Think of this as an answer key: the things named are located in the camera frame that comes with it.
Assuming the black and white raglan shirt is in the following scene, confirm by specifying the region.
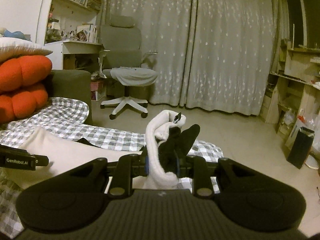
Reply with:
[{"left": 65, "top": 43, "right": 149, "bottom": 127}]
[{"left": 4, "top": 109, "right": 201, "bottom": 190}]

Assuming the lower red puffy cushion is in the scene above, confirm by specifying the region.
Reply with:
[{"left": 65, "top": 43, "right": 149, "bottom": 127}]
[{"left": 1, "top": 83, "right": 48, "bottom": 124}]

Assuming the red puffy cushion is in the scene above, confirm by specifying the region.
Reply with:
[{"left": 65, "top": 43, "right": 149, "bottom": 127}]
[
  {"left": 1, "top": 55, "right": 52, "bottom": 93},
  {"left": 1, "top": 83, "right": 48, "bottom": 124}
]

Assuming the grey checkered quilt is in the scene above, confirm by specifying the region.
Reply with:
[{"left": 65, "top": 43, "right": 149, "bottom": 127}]
[{"left": 0, "top": 97, "right": 225, "bottom": 239}]

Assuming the upper red puffy cushion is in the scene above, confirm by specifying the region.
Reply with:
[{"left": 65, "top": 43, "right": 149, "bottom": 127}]
[{"left": 1, "top": 55, "right": 52, "bottom": 93}]

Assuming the dark grey sofa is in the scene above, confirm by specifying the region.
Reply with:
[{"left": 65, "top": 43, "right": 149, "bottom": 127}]
[{"left": 42, "top": 70, "right": 93, "bottom": 125}]

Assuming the grey office chair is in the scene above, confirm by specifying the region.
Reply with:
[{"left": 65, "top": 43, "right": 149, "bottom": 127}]
[{"left": 98, "top": 14, "right": 158, "bottom": 120}]

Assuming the black floor bin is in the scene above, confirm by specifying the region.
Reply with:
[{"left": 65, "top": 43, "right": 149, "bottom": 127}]
[{"left": 287, "top": 127, "right": 315, "bottom": 169}]

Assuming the white striped pillow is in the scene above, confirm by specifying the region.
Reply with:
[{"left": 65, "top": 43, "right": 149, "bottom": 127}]
[{"left": 0, "top": 37, "right": 53, "bottom": 63}]

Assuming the white cardboard box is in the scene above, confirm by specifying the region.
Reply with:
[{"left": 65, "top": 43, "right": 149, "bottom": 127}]
[{"left": 285, "top": 115, "right": 306, "bottom": 150}]

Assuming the white desk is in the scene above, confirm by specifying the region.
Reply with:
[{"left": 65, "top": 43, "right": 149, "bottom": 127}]
[{"left": 44, "top": 39, "right": 103, "bottom": 70}]

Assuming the wooden shelf unit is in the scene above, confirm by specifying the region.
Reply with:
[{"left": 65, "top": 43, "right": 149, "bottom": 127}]
[{"left": 260, "top": 39, "right": 319, "bottom": 140}]

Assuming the blue plush toy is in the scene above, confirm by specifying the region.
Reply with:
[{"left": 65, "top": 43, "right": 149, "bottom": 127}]
[{"left": 0, "top": 28, "right": 27, "bottom": 40}]

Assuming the grey star curtain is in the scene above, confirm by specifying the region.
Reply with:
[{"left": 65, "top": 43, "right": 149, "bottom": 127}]
[{"left": 104, "top": 0, "right": 281, "bottom": 115}]

